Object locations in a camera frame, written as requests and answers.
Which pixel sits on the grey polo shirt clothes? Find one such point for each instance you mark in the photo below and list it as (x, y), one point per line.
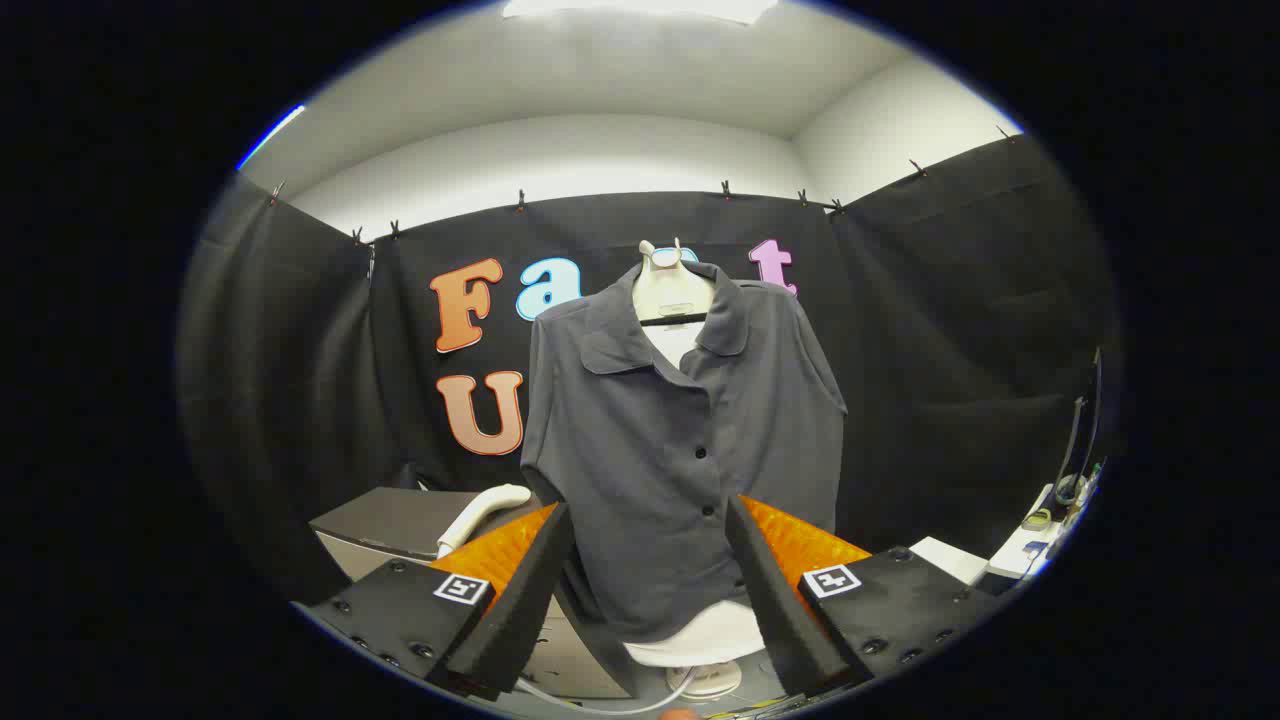
(640, 450)

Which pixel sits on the grey drawer cabinet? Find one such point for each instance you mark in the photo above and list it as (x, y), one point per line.
(390, 520)

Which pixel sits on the green tape roll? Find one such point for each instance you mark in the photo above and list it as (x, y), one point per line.
(1037, 519)

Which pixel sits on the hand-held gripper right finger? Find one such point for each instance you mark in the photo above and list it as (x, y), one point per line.
(775, 600)

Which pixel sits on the round white steamer base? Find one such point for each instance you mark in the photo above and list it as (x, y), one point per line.
(712, 682)

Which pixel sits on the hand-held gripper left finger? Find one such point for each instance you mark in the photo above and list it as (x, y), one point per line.
(525, 600)

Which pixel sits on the cream hanger ironing board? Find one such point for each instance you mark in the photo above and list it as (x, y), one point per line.
(672, 290)

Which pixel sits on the white side desk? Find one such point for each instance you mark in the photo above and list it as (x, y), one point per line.
(1015, 550)

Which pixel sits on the white garment steamer head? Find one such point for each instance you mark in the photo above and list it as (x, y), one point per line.
(480, 512)

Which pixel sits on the ceiling light panel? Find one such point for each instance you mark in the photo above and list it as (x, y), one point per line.
(640, 8)

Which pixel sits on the dark upright stand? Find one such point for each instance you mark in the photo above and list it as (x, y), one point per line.
(1078, 430)

